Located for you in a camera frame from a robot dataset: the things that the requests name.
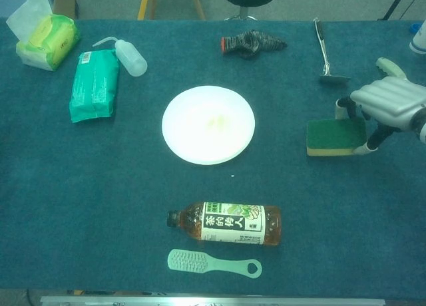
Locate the grey knit work glove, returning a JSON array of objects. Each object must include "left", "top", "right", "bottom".
[{"left": 221, "top": 29, "right": 289, "bottom": 59}]

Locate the green yellow tissue pack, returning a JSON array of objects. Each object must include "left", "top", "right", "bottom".
[{"left": 5, "top": 0, "right": 82, "bottom": 73}]

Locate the blue table cloth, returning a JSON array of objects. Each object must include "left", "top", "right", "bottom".
[{"left": 0, "top": 17, "right": 426, "bottom": 292}]

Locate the pale green jug with handle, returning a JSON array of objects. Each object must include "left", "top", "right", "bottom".
[{"left": 375, "top": 57, "right": 426, "bottom": 90}]

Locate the black tripod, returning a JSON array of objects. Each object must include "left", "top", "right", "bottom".
[{"left": 377, "top": 0, "right": 412, "bottom": 21}]

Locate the mint green scrub brush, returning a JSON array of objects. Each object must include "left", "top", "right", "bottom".
[{"left": 167, "top": 248, "right": 263, "bottom": 279}]

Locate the aluminium rail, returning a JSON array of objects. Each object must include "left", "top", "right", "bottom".
[{"left": 39, "top": 295, "right": 386, "bottom": 306}]

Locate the white cup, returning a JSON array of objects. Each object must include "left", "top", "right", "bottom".
[{"left": 409, "top": 19, "right": 426, "bottom": 54}]

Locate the round white plate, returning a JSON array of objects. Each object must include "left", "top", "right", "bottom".
[{"left": 161, "top": 85, "right": 256, "bottom": 166}]

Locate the clear plastic wash bottle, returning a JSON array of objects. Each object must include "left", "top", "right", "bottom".
[{"left": 92, "top": 36, "right": 148, "bottom": 78}]

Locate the cardboard box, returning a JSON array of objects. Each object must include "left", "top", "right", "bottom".
[{"left": 53, "top": 0, "right": 78, "bottom": 20}]

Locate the stainless steel ladle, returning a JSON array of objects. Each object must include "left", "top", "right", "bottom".
[{"left": 314, "top": 17, "right": 352, "bottom": 85}]

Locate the green yellow sponge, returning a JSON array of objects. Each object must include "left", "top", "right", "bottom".
[{"left": 306, "top": 118, "right": 369, "bottom": 157}]

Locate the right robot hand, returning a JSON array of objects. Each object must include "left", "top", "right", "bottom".
[{"left": 334, "top": 78, "right": 426, "bottom": 156}]

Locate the teal wet wipes pack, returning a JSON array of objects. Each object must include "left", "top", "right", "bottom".
[{"left": 69, "top": 49, "right": 120, "bottom": 124}]

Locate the tea bottle with white label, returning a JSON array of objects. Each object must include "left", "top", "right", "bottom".
[{"left": 166, "top": 201, "right": 282, "bottom": 249}]

